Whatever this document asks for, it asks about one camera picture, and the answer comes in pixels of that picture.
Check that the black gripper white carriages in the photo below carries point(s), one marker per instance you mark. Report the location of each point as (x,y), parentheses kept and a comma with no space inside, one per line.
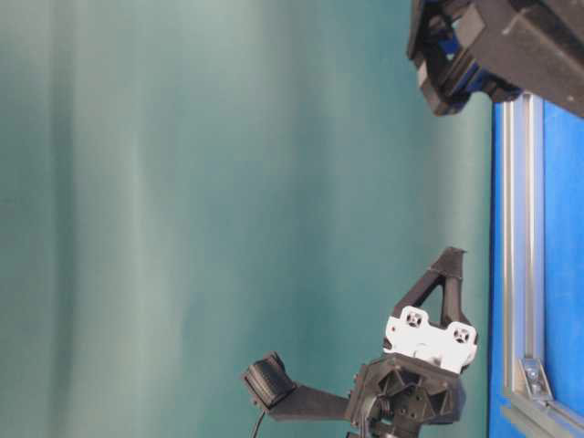
(417,379)

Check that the black gripper teal tape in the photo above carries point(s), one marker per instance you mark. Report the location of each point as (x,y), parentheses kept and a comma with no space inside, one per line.
(500,48)

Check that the silver aluminium extrusion frame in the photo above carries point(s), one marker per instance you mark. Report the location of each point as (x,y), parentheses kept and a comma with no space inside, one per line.
(531,407)

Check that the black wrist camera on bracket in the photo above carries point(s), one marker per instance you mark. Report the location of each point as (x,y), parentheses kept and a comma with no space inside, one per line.
(285,400)

